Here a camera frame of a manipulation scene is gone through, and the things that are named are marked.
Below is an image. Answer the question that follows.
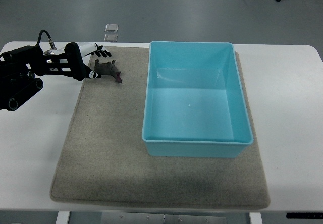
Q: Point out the brown toy hippo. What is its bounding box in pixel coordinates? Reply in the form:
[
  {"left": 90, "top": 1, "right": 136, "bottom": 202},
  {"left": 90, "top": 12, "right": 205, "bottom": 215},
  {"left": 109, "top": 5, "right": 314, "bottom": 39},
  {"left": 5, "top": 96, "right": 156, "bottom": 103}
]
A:
[{"left": 94, "top": 59, "right": 122, "bottom": 83}]

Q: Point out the upper floor outlet plate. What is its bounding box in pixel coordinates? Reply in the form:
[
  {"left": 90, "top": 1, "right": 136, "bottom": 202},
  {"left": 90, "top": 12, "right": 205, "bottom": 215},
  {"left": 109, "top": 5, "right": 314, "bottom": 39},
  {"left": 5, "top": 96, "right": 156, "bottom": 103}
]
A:
[{"left": 104, "top": 24, "right": 118, "bottom": 32}]

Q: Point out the beige felt mat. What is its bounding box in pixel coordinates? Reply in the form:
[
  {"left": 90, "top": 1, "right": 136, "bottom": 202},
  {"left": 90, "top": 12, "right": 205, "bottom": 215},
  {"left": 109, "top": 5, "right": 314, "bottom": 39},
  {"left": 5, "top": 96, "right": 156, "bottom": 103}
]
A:
[{"left": 50, "top": 47, "right": 270, "bottom": 210}]

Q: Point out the metal bracket under table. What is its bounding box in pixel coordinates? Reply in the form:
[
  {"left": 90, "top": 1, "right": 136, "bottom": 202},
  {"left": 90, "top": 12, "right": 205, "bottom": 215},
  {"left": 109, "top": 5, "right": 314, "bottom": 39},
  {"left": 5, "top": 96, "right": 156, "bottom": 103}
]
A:
[{"left": 100, "top": 212, "right": 228, "bottom": 224}]

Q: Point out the black table control panel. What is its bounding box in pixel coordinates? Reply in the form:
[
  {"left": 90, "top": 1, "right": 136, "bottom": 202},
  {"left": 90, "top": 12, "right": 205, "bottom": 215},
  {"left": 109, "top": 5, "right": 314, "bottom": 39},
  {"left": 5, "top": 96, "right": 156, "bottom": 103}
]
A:
[{"left": 286, "top": 212, "right": 323, "bottom": 219}]

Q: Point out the floor outlet plate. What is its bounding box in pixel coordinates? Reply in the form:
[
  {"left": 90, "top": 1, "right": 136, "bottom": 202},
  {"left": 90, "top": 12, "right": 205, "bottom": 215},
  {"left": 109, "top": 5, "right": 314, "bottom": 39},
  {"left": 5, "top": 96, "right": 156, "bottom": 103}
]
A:
[
  {"left": 104, "top": 24, "right": 118, "bottom": 32},
  {"left": 104, "top": 33, "right": 118, "bottom": 42}
]

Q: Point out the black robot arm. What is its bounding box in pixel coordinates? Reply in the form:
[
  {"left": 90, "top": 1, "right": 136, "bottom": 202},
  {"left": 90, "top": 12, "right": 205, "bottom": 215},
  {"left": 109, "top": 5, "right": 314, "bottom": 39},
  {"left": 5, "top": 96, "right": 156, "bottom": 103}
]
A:
[{"left": 1, "top": 30, "right": 101, "bottom": 111}]

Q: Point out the blue plastic box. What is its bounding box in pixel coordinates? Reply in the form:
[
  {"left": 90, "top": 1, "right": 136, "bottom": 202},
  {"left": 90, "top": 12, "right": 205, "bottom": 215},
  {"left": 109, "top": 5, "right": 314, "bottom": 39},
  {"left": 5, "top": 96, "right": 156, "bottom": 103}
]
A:
[{"left": 142, "top": 41, "right": 254, "bottom": 158}]

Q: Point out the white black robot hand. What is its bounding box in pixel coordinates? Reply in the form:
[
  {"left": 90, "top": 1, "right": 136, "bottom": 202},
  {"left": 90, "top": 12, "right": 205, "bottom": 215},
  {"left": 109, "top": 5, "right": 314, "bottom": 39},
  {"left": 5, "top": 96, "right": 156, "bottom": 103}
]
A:
[{"left": 44, "top": 42, "right": 111, "bottom": 81}]

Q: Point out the lower floor outlet plate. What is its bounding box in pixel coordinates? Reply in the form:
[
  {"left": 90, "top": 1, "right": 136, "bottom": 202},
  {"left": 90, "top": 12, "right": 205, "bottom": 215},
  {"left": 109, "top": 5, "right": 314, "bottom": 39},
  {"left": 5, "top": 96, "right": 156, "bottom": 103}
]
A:
[{"left": 104, "top": 33, "right": 118, "bottom": 42}]

